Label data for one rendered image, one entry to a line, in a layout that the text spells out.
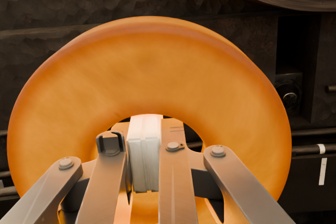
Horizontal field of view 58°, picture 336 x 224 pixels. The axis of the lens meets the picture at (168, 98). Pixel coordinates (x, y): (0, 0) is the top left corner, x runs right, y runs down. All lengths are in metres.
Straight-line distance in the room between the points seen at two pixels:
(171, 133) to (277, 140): 0.06
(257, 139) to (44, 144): 0.11
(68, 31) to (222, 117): 0.34
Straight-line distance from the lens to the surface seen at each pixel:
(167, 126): 0.16
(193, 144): 0.46
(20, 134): 0.17
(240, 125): 0.16
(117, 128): 0.16
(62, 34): 0.46
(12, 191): 0.46
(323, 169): 0.44
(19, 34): 0.48
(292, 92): 0.51
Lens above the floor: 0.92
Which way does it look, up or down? 20 degrees down
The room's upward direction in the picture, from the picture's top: 4 degrees counter-clockwise
